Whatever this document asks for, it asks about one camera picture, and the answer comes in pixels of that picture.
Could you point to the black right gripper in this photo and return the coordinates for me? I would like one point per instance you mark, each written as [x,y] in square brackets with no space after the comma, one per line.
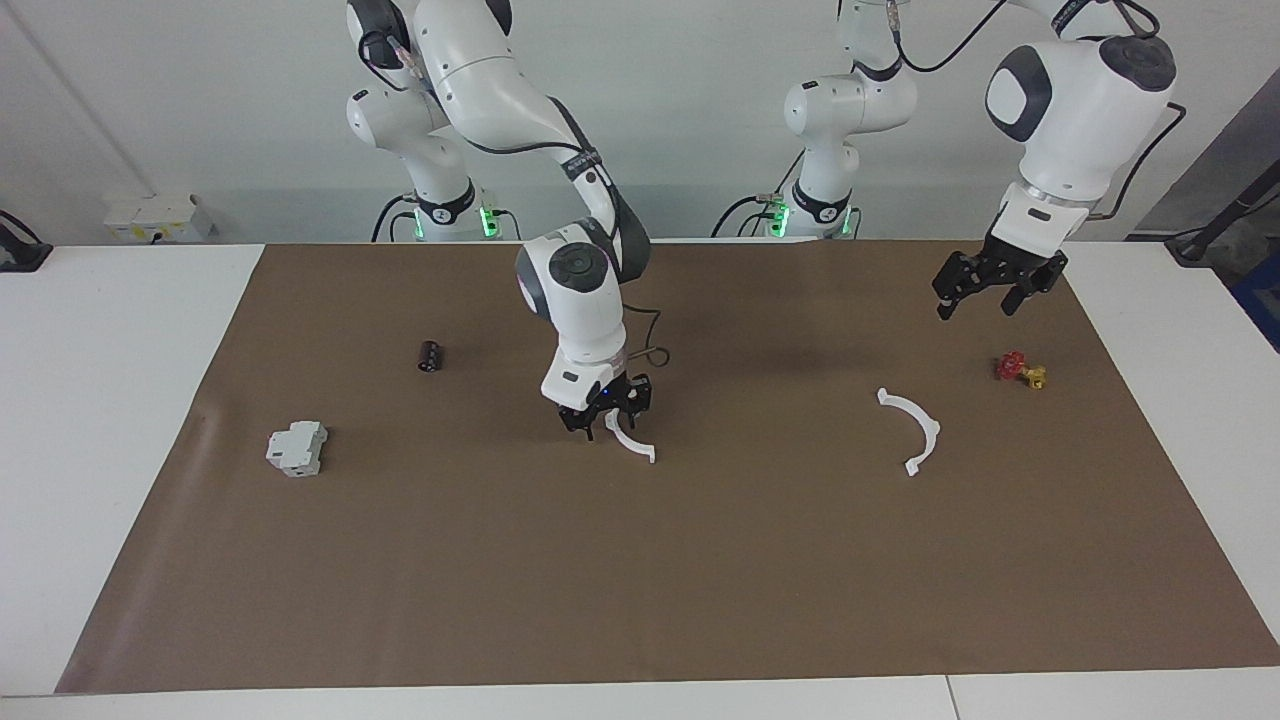
[612,390]

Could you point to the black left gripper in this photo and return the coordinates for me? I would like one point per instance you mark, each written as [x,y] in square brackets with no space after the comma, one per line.
[1000,268]

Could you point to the white half pipe clamp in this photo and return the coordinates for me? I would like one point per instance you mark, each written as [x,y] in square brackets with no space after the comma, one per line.
[928,432]
[632,448]

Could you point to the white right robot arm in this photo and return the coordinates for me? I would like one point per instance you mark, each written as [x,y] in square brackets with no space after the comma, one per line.
[480,80]

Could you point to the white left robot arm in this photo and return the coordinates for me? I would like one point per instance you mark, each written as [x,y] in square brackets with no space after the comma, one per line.
[1080,100]

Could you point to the brown paper table mat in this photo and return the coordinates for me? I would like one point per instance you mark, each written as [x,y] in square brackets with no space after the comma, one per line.
[640,560]

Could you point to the black cylindrical capacitor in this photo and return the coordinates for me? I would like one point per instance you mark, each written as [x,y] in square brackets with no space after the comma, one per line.
[431,356]

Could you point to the black stand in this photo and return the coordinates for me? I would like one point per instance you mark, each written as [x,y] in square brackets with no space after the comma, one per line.
[1215,225]

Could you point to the blue box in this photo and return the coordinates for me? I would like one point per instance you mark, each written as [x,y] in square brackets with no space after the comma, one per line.
[1262,300]

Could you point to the white circuit breaker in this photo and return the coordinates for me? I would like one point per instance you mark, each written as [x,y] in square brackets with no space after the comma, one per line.
[296,448]

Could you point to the white power strip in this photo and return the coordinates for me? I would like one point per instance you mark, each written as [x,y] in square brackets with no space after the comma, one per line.
[160,218]

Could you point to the black clamp mount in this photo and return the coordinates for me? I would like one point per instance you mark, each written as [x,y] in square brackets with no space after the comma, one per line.
[20,252]

